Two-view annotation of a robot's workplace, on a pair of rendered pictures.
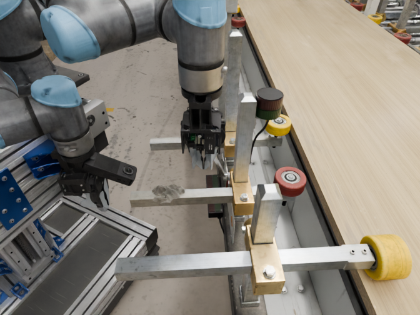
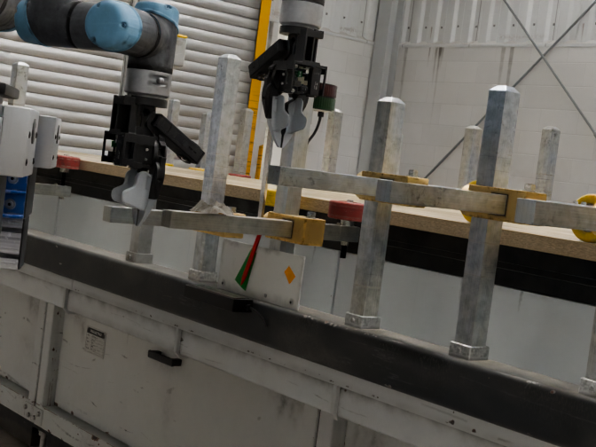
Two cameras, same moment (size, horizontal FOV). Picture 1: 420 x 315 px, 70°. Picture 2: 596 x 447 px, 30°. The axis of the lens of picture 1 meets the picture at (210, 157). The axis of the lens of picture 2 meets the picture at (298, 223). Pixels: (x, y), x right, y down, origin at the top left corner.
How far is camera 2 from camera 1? 1.70 m
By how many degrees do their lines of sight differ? 50
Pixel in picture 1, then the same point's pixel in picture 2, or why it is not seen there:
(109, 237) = not seen: outside the picture
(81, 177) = (150, 136)
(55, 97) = (175, 12)
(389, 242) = not seen: hidden behind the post
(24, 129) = (152, 32)
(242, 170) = (295, 192)
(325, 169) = not seen: hidden behind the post
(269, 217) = (396, 129)
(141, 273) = (303, 172)
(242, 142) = (298, 143)
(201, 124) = (309, 58)
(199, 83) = (313, 14)
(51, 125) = (164, 41)
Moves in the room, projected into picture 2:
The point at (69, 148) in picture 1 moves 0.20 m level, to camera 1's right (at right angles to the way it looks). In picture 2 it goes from (161, 82) to (263, 98)
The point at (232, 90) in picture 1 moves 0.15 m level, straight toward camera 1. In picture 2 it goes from (224, 136) to (260, 139)
